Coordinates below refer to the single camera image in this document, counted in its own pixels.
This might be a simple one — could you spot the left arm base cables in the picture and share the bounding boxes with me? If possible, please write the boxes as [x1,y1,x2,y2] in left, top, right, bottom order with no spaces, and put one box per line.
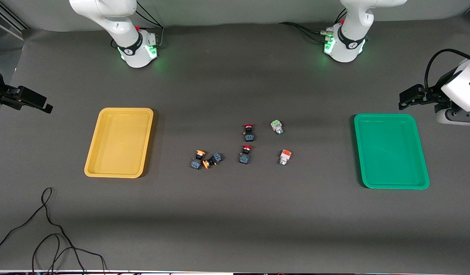
[278,8,348,43]

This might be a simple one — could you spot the yellow plastic tray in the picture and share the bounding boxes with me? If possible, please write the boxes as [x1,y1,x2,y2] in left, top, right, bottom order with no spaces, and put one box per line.
[84,107,154,179]

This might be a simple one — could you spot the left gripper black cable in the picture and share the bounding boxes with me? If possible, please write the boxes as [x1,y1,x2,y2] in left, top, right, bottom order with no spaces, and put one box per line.
[425,49,470,92]

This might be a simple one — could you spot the green plastic tray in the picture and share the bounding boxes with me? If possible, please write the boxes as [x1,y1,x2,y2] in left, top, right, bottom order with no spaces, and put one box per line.
[353,113,430,190]

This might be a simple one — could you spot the yellow mushroom pushbutton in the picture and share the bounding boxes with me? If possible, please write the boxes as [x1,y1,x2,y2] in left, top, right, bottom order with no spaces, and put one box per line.
[202,152,223,169]
[191,150,206,170]

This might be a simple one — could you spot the loose black cable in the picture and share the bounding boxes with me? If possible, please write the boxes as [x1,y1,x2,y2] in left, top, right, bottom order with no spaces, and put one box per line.
[32,233,107,275]
[0,187,86,275]

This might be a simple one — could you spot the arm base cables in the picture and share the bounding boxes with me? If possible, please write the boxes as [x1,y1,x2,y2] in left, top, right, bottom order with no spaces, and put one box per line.
[278,8,348,43]
[134,0,165,48]

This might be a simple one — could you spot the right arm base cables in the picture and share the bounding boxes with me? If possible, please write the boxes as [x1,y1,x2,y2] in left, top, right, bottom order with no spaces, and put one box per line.
[134,0,165,48]

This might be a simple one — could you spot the dark grey table mat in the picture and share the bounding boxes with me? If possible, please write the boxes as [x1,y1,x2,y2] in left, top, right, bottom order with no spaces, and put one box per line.
[0,17,470,273]

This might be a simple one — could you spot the aluminium frame rail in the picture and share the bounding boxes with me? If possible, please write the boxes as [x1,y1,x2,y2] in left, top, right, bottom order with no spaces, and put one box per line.
[0,0,29,40]

